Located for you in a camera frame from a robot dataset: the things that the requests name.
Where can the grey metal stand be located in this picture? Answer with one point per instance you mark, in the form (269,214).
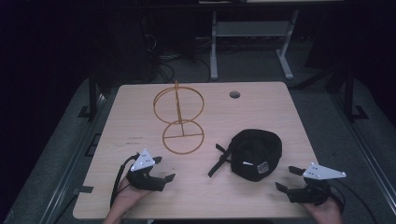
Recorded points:
(249,28)

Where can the grey round table grommet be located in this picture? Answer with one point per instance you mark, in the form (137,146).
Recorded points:
(234,94)

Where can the person's left hand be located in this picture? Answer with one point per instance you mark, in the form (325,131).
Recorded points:
(130,196)

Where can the black metal post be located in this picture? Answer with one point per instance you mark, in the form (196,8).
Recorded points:
(92,96)
(349,93)

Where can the dark tape strip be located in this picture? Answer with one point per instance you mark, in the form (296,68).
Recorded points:
(83,189)

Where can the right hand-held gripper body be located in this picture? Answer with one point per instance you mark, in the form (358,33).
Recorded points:
(306,194)

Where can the person's right hand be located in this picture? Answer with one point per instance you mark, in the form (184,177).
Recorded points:
(323,213)

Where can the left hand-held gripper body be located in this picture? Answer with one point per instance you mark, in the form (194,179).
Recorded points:
(145,182)

